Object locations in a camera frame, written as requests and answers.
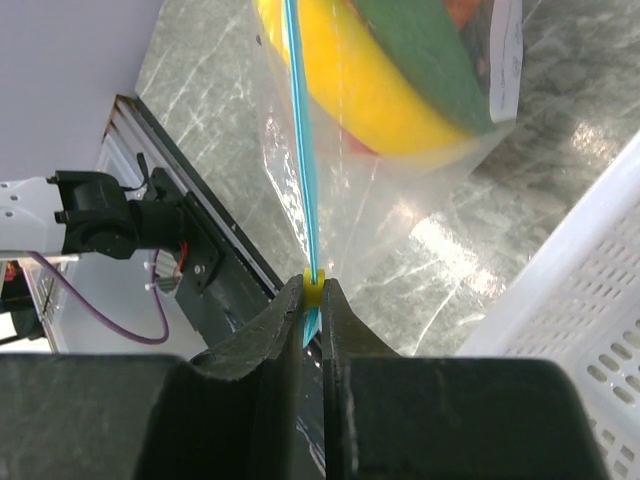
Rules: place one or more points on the orange tangerine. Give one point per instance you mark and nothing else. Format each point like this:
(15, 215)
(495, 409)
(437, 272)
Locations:
(464, 12)

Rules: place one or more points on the red chili pepper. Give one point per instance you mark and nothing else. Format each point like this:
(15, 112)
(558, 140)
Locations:
(357, 147)

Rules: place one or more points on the white plastic basket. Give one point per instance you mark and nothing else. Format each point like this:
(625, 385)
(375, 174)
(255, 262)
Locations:
(577, 304)

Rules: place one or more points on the clear zip top bag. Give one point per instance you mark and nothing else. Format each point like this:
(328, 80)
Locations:
(348, 211)

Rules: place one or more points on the green chili pepper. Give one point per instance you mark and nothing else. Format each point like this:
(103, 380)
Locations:
(423, 42)

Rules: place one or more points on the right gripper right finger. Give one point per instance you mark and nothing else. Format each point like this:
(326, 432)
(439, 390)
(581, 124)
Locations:
(392, 417)

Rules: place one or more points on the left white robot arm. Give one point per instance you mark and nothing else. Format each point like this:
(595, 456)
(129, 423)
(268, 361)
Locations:
(78, 212)

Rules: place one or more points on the banana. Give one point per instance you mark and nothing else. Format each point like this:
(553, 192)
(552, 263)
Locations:
(351, 78)

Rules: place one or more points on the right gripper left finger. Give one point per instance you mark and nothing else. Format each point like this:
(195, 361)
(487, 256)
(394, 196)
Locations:
(229, 413)

